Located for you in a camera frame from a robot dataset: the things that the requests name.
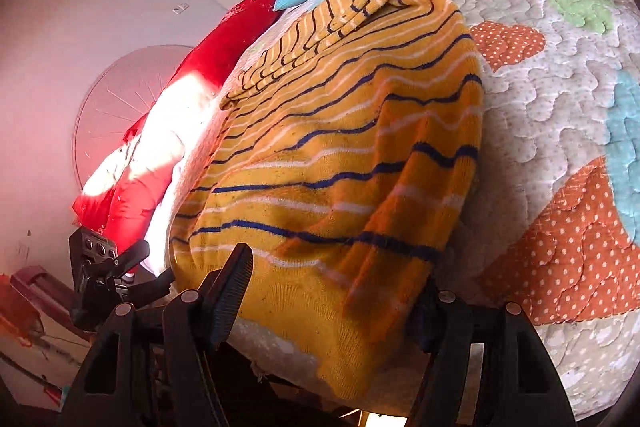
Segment patchwork heart quilt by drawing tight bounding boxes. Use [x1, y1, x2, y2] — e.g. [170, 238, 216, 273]
[144, 0, 640, 423]

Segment red pillow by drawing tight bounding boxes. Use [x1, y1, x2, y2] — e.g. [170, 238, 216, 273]
[73, 0, 281, 253]

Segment wall socket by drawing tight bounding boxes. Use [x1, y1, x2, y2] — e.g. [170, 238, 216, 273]
[172, 3, 189, 14]

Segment white round headboard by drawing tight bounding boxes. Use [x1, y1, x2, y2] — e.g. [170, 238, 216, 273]
[72, 44, 192, 185]

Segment yellow striped knit sweater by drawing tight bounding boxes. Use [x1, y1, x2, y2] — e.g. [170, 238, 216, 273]
[168, 0, 483, 402]

